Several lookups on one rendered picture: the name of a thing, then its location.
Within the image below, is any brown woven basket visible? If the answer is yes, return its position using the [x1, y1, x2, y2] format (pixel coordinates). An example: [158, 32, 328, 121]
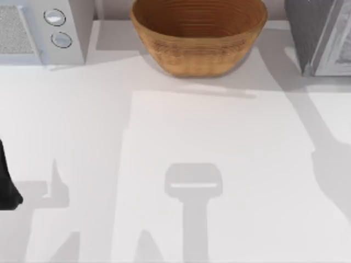
[129, 0, 268, 79]

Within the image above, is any pale microwave oven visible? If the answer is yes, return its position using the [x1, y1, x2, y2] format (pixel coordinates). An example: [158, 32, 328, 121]
[0, 0, 96, 66]

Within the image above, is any small round microwave knob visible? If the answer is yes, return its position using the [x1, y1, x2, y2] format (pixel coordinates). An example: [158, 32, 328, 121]
[50, 31, 73, 49]

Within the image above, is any large round microwave knob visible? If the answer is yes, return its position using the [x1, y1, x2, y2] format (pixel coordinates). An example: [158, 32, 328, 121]
[43, 8, 67, 27]

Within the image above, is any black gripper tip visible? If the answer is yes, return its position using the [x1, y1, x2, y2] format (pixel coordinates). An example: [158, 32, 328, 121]
[0, 139, 24, 211]

